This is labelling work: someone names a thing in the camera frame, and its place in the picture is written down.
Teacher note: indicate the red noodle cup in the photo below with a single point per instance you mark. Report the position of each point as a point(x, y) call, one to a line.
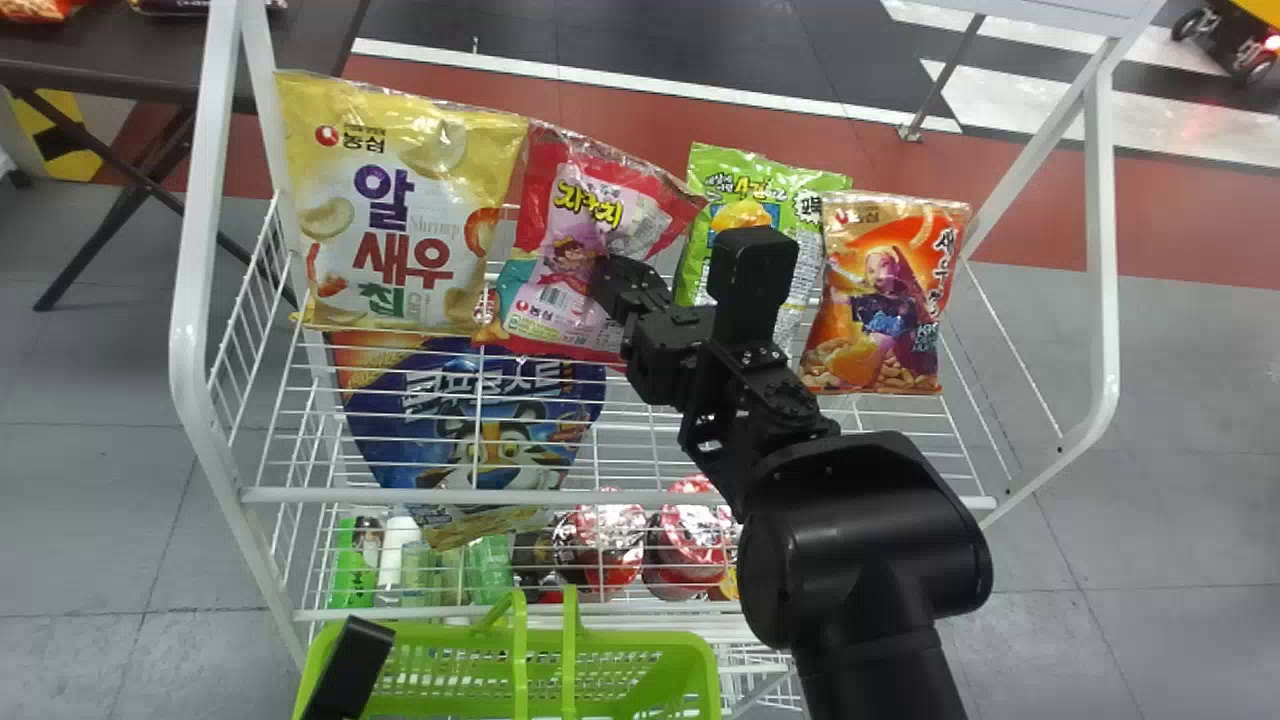
point(600, 545)
point(690, 540)

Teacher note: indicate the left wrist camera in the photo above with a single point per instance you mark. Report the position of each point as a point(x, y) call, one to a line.
point(345, 670)

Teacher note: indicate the orange snack packet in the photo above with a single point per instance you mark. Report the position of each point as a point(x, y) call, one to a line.
point(885, 290)

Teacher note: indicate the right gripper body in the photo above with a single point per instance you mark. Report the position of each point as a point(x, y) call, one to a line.
point(665, 350)

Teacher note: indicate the yellow black striped post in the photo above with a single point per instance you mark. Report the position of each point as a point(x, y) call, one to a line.
point(60, 130)

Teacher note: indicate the green bottle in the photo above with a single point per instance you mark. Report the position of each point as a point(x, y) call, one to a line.
point(350, 575)
point(490, 570)

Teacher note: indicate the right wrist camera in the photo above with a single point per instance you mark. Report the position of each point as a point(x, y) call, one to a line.
point(750, 275)

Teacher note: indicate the green snack packet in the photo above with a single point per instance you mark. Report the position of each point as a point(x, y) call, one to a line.
point(760, 185)

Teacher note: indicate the white bottle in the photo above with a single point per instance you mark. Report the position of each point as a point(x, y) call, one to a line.
point(398, 555)

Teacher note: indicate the blue cereal bag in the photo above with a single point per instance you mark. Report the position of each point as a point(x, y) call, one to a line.
point(470, 420)

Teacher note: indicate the red snack packet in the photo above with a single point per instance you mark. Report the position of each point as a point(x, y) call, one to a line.
point(570, 250)

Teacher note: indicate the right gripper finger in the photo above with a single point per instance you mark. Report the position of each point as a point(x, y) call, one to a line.
point(630, 285)

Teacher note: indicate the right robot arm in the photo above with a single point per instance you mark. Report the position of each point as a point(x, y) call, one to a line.
point(860, 540)

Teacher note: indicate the green basket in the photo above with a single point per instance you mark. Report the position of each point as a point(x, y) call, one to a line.
point(600, 675)

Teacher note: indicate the yellow snack packet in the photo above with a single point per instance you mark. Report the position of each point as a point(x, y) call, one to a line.
point(390, 200)

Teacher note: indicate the dark side table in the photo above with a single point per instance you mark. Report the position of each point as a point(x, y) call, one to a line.
point(90, 75)

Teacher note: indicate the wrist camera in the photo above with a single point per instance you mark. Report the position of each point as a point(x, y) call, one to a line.
point(345, 670)
point(750, 275)

